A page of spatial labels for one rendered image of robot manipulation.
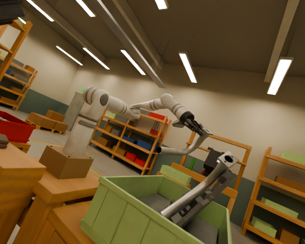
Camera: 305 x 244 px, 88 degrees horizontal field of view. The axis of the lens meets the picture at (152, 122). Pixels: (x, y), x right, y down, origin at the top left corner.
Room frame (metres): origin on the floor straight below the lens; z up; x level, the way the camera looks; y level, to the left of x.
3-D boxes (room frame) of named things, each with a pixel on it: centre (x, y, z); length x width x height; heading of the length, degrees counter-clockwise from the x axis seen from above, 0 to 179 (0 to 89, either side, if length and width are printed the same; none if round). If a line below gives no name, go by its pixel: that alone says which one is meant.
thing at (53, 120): (6.50, 3.79, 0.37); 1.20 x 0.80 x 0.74; 157
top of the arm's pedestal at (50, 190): (0.77, 0.28, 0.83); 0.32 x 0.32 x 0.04; 65
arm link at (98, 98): (0.76, 0.29, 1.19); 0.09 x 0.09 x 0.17; 68
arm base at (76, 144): (0.77, 0.29, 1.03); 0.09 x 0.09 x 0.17; 75
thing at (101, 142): (6.45, 0.77, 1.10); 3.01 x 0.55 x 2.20; 59
